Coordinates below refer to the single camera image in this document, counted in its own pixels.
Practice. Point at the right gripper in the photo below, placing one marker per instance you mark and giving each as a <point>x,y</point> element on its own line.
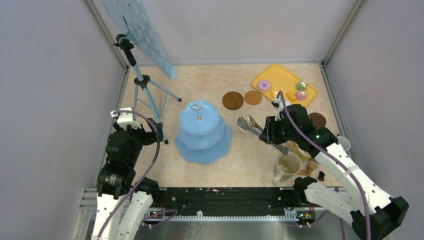
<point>269,136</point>

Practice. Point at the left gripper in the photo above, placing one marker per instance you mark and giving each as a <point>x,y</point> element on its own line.
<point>156,134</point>

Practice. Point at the white sprinkled donut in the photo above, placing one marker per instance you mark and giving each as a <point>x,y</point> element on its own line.
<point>252,123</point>

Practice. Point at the pink frosted donut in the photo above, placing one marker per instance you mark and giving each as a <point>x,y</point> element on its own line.
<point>264,85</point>

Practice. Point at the metal serving tongs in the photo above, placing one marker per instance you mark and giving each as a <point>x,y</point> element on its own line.
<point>243,126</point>

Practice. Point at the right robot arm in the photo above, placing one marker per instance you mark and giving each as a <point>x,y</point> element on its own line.
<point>372,212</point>

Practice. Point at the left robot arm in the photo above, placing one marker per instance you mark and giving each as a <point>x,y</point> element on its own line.
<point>122,203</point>

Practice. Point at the yellow ceramic mug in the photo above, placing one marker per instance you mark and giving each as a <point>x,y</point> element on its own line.
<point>294,147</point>

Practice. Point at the yellow cupcake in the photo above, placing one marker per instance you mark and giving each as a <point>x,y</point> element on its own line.
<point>274,94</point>

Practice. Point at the beige ceramic mug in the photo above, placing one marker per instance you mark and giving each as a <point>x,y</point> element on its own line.
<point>286,167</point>

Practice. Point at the square orange biscuit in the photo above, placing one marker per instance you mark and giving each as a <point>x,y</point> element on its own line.
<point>291,96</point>

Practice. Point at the dark brown coaster right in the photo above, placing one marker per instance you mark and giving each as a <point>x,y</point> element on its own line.
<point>317,119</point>

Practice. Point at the light brown round coaster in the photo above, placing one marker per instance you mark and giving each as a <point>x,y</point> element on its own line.
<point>253,97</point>

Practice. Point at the blue three-tier cake stand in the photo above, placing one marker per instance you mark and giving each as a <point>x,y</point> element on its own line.
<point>203,136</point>

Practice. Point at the green cupcake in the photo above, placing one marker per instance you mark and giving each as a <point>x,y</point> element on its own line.
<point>301,86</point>

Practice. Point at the yellow serving tray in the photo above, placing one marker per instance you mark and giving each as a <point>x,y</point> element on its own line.
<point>285,81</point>

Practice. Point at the dark brown round coaster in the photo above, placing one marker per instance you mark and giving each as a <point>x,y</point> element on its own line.
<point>232,100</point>

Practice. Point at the grey ceramic cup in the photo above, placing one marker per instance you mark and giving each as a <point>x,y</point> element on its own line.
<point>345,143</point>

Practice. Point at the blue tripod stand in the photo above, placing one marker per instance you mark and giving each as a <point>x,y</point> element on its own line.
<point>142,81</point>

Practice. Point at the blue perforated board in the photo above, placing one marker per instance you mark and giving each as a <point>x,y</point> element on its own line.
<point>131,18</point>

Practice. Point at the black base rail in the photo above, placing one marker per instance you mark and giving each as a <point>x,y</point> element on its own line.
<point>231,201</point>

